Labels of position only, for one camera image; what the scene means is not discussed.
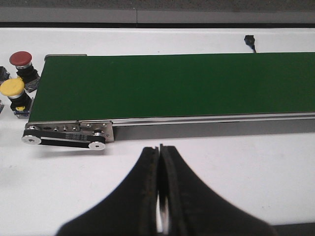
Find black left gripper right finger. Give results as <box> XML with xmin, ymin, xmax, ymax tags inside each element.
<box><xmin>158</xmin><ymin>146</ymin><xmax>277</xmax><ymax>236</ymax></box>

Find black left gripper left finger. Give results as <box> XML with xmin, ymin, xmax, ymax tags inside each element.
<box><xmin>57</xmin><ymin>147</ymin><xmax>159</xmax><ymax>236</ymax></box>

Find steel conveyor end plate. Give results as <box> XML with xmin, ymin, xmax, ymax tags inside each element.
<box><xmin>79</xmin><ymin>121</ymin><xmax>114</xmax><ymax>143</ymax></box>

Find black conveyor drive belt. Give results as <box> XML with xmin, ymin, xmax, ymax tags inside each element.
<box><xmin>22</xmin><ymin>125</ymin><xmax>106</xmax><ymax>150</ymax></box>

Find green conveyor belt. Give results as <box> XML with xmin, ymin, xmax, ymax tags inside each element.
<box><xmin>29</xmin><ymin>52</ymin><xmax>315</xmax><ymax>123</ymax></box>

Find yellow button at top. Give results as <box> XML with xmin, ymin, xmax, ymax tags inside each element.
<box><xmin>0</xmin><ymin>78</ymin><xmax>33</xmax><ymax>118</ymax></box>

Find large red mushroom button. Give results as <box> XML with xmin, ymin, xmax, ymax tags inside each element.
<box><xmin>9</xmin><ymin>51</ymin><xmax>40</xmax><ymax>92</ymax></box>

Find aluminium conveyor side rail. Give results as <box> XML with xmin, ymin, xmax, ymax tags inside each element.
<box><xmin>80</xmin><ymin>112</ymin><xmax>315</xmax><ymax>127</ymax></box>

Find black cable connector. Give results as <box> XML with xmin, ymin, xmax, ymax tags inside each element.
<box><xmin>244</xmin><ymin>35</ymin><xmax>256</xmax><ymax>53</ymax></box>

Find dark switch block at edge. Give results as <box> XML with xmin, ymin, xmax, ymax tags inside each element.
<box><xmin>0</xmin><ymin>66</ymin><xmax>10</xmax><ymax>84</ymax></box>

